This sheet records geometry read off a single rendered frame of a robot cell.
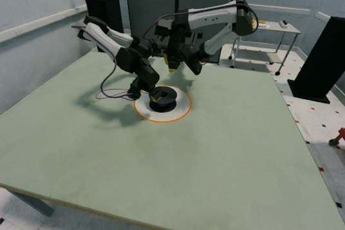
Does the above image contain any white flat disc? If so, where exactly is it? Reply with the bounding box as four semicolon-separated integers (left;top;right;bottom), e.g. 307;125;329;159
135;86;191;122

